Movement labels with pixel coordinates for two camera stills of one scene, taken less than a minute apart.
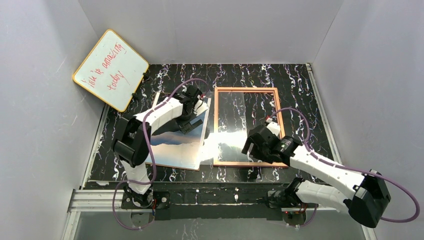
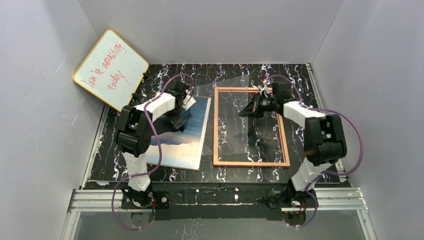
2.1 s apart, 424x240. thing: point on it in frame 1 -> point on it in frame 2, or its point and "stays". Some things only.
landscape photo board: (169, 146) stays
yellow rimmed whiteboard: (112, 70) stays
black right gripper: (251, 145) -> (260, 105)
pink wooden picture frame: (216, 90) stays
